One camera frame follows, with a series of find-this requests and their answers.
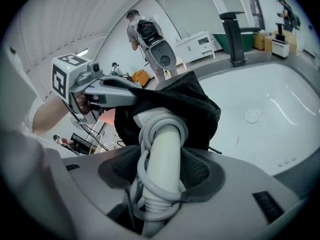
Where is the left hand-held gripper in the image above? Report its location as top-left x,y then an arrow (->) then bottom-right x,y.
51,53 -> 141,124

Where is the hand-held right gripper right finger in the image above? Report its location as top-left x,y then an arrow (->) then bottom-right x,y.
159,146 -> 308,240

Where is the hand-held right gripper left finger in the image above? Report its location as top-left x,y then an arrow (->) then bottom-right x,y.
61,144 -> 148,216

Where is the black cloth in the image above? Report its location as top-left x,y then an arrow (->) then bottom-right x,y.
102,70 -> 223,152

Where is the cream white hair dryer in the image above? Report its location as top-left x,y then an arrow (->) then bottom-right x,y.
128,107 -> 190,238

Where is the person's left forearm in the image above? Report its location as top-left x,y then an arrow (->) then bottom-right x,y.
31,93 -> 75,138

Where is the person's left hand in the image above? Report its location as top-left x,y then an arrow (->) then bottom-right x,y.
74,93 -> 101,115

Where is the pink towel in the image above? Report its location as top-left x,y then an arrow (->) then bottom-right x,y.
98,108 -> 116,126

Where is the white vanity cabinet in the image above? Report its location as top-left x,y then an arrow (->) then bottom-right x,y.
174,30 -> 217,70

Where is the person's white shirt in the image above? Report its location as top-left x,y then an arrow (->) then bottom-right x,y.
19,95 -> 47,135

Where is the wide grey roller blind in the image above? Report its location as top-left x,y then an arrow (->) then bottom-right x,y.
154,0 -> 227,44

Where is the black angular faucet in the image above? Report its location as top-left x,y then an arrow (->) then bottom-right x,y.
219,11 -> 263,68

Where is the green bathtub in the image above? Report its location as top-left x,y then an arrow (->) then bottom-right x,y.
211,31 -> 261,55

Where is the small cardboard box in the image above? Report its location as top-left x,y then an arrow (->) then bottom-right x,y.
253,31 -> 266,51

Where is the small white cabinet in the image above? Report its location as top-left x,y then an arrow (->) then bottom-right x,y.
270,33 -> 291,59

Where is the large cardboard box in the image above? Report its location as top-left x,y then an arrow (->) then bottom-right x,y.
263,29 -> 299,54

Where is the dark glass door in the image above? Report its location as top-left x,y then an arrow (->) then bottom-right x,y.
244,0 -> 266,32

